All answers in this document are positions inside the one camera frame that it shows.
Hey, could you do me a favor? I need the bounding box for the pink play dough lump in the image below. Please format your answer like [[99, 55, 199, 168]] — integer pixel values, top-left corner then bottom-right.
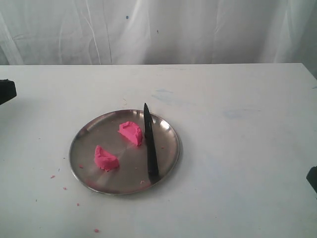
[[94, 145, 119, 172]]

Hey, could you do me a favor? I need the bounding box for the pink play dough piece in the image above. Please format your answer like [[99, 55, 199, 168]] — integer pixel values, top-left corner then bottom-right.
[[118, 121, 143, 146]]

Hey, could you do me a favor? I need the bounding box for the black knife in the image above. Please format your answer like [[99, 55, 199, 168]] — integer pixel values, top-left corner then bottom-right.
[[144, 103, 159, 184]]

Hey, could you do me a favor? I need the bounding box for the white backdrop curtain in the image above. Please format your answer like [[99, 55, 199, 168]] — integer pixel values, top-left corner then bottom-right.
[[0, 0, 317, 65]]

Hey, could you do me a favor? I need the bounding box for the round steel plate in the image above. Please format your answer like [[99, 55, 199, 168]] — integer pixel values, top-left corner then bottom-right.
[[69, 110, 181, 195]]

